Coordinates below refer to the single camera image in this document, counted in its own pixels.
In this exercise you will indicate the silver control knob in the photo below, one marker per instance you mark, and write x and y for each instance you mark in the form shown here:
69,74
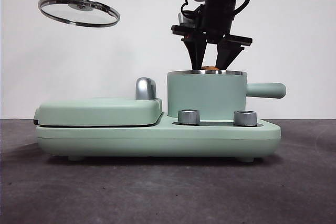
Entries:
244,118
188,117

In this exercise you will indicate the mint green breakfast maker base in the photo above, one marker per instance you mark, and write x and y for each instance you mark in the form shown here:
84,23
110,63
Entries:
157,140

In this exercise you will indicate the brown potato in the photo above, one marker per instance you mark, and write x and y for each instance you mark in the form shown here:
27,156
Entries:
210,68

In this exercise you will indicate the mint green sandwich press cover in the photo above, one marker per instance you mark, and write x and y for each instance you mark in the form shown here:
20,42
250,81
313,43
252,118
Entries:
92,112

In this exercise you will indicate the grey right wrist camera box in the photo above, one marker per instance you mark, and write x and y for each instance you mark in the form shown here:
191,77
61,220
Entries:
181,19

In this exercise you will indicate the glass lid with green knob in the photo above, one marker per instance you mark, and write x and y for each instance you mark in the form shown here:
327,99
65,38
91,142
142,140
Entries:
78,11

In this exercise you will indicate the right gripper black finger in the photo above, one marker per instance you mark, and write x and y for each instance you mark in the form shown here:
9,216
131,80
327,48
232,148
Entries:
195,51
225,53

